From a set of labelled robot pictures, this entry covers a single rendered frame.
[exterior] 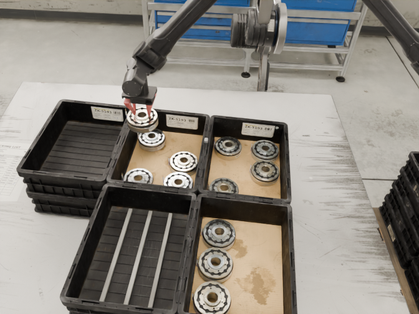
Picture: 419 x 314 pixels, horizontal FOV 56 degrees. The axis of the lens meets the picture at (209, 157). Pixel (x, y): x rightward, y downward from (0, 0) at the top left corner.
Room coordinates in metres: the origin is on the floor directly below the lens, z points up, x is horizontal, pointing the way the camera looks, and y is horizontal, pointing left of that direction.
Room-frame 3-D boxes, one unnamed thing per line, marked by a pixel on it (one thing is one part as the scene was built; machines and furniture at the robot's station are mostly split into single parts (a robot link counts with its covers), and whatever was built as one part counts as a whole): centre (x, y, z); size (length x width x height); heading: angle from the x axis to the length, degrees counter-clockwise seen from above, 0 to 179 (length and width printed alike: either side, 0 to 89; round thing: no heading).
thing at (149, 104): (1.02, 0.22, 1.10); 0.07 x 0.07 x 0.09; 85
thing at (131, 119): (1.02, 0.23, 1.04); 0.10 x 0.10 x 0.01
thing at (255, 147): (1.10, -0.21, 0.86); 0.10 x 0.10 x 0.01
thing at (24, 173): (1.03, 0.47, 0.92); 0.40 x 0.30 x 0.02; 177
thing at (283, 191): (0.99, -0.13, 0.87); 0.40 x 0.30 x 0.11; 177
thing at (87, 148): (1.03, 0.47, 0.87); 0.40 x 0.30 x 0.11; 177
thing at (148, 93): (1.02, 0.24, 1.17); 0.10 x 0.07 x 0.07; 85
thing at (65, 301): (0.61, 0.19, 0.92); 0.40 x 0.30 x 0.02; 177
